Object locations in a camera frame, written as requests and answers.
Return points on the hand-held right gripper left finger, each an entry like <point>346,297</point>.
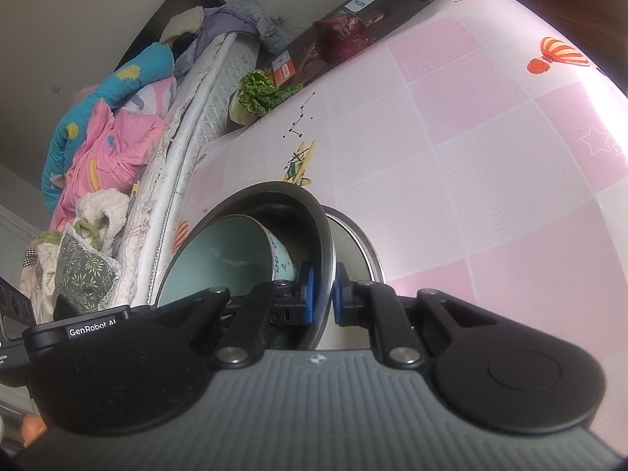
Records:
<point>305,294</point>

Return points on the small steel bowl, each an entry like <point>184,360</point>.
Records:
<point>321,240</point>

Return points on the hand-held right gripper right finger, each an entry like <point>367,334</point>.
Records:
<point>338,304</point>

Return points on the person's left hand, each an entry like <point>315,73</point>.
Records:
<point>32,427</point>

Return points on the dark printed flat box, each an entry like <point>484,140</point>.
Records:
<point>387,7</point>

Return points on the white quilted mattress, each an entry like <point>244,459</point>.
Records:
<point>196,103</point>

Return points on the green leafy cabbage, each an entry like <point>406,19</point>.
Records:
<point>260,93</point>

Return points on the wide-rimmed steel bowl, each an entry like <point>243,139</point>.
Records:
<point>363,250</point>

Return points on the green floral pillow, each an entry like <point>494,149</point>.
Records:
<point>83,270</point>

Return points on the teal ceramic bowl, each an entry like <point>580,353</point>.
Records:
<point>225,250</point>

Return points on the pink printed tablecloth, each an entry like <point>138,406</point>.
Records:
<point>466,157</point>

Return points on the cream cloth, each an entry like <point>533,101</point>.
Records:
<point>181,22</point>

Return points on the white fleece garment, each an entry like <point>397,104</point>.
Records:
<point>103,206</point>

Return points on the black headboard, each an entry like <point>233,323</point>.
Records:
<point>162,14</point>

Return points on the grey clothes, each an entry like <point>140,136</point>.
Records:
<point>235,14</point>

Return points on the pink and blue quilt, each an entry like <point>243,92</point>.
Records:
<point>108,152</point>

